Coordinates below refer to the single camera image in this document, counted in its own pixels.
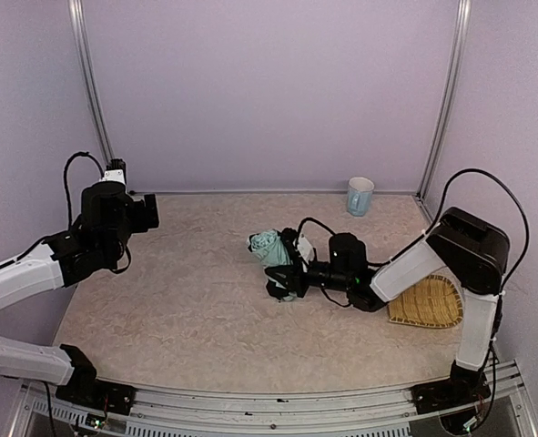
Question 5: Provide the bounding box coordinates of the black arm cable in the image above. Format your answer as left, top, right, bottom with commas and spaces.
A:
61, 151, 106, 224
439, 168, 531, 283

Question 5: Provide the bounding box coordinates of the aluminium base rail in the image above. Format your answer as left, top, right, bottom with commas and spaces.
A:
5, 361, 538, 436

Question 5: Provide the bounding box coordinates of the grey aluminium frame post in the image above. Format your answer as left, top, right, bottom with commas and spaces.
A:
417, 0, 472, 202

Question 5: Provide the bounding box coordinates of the woven bamboo tray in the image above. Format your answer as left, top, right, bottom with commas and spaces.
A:
388, 274, 463, 329

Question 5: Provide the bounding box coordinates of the mint green black umbrella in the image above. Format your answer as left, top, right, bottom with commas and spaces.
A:
248, 229, 299, 302

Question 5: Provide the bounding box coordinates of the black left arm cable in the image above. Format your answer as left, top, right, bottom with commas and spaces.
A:
61, 151, 106, 224

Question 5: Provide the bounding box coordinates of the light blue ceramic mug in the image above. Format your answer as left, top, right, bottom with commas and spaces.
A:
347, 177, 375, 217

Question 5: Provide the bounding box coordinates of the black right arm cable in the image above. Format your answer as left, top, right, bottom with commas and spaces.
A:
439, 168, 531, 283

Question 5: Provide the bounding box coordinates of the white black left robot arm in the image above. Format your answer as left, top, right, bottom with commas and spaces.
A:
0, 181, 159, 386

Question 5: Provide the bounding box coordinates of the grey aluminium left post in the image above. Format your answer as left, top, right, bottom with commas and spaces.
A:
67, 0, 115, 163

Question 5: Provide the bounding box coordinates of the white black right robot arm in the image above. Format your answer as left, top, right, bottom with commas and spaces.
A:
264, 207, 511, 372

